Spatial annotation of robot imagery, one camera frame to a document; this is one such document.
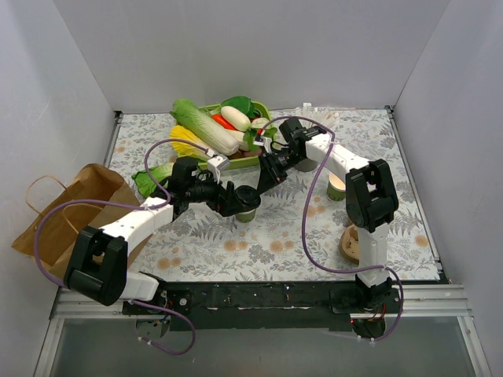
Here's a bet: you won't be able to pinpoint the black coffee cup lid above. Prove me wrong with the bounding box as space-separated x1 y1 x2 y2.
235 185 261 212

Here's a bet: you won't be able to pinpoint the green paper coffee cup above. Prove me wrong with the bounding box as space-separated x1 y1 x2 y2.
235 209 256 223

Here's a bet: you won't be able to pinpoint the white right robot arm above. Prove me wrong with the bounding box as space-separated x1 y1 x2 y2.
257 115 398 313

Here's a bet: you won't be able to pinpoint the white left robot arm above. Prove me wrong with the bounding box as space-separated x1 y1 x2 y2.
64 156 229 314

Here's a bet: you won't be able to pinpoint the green plastic tray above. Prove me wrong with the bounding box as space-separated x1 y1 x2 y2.
176 101 272 171

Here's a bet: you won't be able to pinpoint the bok choy toy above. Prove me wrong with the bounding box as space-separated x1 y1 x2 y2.
243 118 277 152

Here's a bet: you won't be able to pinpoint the yellow napa cabbage toy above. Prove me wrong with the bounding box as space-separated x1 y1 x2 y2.
169 125 218 162

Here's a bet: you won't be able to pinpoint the floral table mat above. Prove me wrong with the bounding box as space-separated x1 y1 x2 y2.
131 110 439 281

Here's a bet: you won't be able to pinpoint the green napa cabbage toy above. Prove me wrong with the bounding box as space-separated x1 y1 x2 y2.
170 98 239 156

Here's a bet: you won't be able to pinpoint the green leafy vegetable toy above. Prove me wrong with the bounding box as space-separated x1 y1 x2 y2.
220 96 255 118

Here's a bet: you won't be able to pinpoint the white radish toy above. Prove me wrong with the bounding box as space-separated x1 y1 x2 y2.
220 106 251 132

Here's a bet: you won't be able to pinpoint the small green cabbage toy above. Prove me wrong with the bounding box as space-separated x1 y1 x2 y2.
131 163 174 198

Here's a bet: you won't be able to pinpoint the white wrapped straws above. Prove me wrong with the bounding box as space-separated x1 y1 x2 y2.
295 102 340 129

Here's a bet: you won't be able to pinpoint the brown cardboard cup carrier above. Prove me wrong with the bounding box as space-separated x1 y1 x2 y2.
339 223 360 264

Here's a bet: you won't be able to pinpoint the brown paper bag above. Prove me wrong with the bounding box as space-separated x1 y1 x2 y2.
12 163 140 279

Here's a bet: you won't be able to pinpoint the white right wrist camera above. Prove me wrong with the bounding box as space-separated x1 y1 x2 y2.
252 127 277 154

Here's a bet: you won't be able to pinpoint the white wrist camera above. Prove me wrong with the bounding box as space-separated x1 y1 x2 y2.
252 127 277 154
207 156 230 184

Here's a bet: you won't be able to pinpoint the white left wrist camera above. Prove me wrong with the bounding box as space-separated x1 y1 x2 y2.
207 156 230 184

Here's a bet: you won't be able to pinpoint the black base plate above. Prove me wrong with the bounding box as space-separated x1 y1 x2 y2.
121 279 406 333

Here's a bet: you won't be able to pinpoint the aluminium frame rail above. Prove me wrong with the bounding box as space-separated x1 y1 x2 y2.
34 284 491 376

